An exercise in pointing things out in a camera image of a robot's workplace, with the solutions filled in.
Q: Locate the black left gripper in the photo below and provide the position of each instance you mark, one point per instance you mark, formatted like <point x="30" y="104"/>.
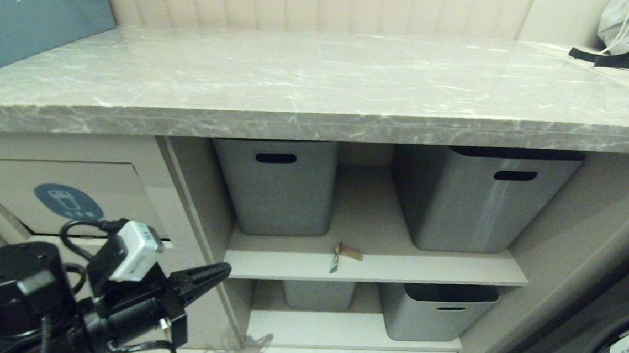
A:
<point x="139" y="314"/>

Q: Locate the brown cardboard scrap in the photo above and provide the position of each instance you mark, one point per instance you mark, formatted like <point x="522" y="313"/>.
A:
<point x="349" y="251"/>

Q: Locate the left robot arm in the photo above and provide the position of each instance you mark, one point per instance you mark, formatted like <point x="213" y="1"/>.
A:
<point x="13" y="283"/>

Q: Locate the small gray storage bin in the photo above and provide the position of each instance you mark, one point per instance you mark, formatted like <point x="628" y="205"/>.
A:
<point x="317" y="296"/>

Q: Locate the beige shelf board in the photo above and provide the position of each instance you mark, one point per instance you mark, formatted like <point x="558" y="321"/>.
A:
<point x="397" y="265"/>
<point x="337" y="333"/>

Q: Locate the beige trash flap door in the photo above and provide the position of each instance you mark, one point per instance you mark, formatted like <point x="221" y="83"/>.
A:
<point x="14" y="189"/>

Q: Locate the open gray storage bin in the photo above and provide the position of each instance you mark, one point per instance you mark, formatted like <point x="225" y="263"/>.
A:
<point x="431" y="323"/>

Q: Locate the large gray storage bin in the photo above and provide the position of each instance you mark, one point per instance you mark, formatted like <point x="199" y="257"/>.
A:
<point x="472" y="210"/>

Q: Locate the teal box with horse logo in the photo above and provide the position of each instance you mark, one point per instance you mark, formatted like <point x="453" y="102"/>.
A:
<point x="27" y="12"/>

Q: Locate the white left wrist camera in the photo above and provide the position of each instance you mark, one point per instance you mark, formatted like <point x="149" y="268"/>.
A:
<point x="135" y="250"/>

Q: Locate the beige cabinet frame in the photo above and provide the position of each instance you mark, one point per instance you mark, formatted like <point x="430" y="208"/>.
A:
<point x="564" y="244"/>

